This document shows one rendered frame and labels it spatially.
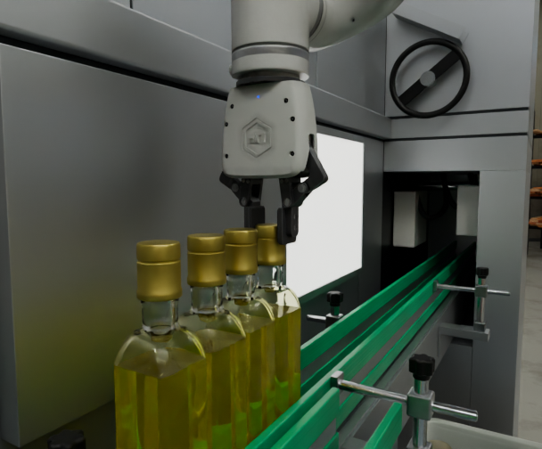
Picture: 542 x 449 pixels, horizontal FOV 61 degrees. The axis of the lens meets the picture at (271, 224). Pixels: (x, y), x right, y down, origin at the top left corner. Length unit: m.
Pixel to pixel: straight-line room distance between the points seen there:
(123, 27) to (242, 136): 0.17
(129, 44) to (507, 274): 1.13
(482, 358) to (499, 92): 0.72
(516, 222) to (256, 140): 0.99
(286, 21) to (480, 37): 0.98
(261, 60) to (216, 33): 0.23
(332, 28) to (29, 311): 0.44
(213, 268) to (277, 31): 0.24
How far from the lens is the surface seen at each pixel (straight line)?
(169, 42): 0.60
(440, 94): 1.40
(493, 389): 1.48
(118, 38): 0.54
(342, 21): 0.59
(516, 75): 1.40
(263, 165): 0.49
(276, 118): 0.48
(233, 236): 0.45
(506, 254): 1.38
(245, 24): 0.51
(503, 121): 1.38
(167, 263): 0.36
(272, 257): 0.50
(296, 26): 0.51
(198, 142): 0.60
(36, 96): 0.46
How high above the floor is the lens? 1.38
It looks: 5 degrees down
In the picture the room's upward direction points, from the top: straight up
